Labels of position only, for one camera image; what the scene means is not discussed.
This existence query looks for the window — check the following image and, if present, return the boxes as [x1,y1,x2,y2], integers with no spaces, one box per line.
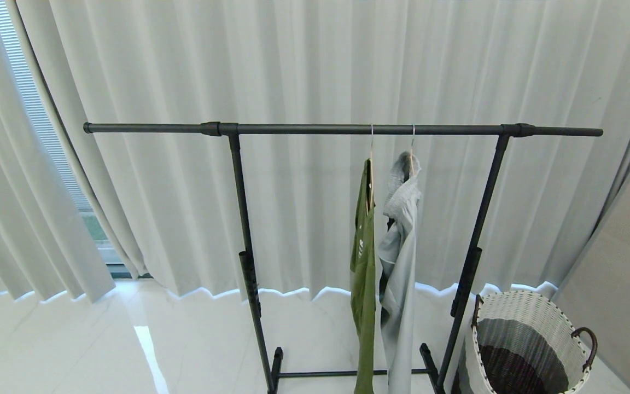
[0,0,151,280]

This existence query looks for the white curtain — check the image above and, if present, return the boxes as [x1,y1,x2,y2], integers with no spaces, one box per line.
[0,0,116,303]
[14,0,630,299]

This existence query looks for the olive green garment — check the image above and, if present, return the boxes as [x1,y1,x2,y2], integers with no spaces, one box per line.
[349,159,377,394]

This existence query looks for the black clothes rack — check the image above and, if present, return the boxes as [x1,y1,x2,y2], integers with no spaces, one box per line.
[83,121,604,394]

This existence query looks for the pale grey shorts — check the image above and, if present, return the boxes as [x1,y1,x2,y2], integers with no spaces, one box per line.
[376,152,422,394]

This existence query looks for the pink clothes hanger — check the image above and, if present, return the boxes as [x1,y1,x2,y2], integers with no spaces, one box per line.
[407,125,417,176]
[367,125,376,214]

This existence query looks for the white laundry basket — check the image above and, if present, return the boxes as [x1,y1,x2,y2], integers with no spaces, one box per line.
[452,290,598,394]

